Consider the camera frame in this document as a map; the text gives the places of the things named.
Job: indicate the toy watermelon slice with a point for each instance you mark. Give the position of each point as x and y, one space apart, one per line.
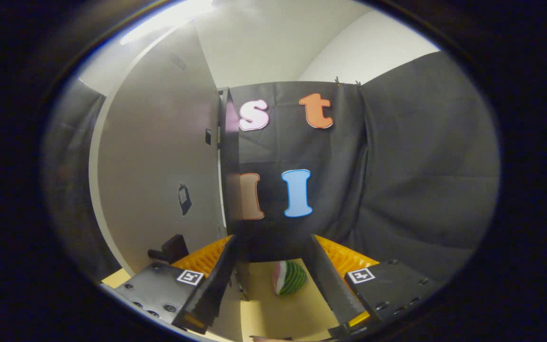
292 280

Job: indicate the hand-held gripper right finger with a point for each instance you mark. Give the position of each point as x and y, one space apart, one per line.
328 280

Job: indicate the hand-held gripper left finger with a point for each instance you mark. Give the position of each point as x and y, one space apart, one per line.
216 285

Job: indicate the dark grey shoe cabinet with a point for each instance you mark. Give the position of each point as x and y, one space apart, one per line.
230 166

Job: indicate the white shoe cabinet door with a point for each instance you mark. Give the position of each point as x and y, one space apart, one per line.
159 142

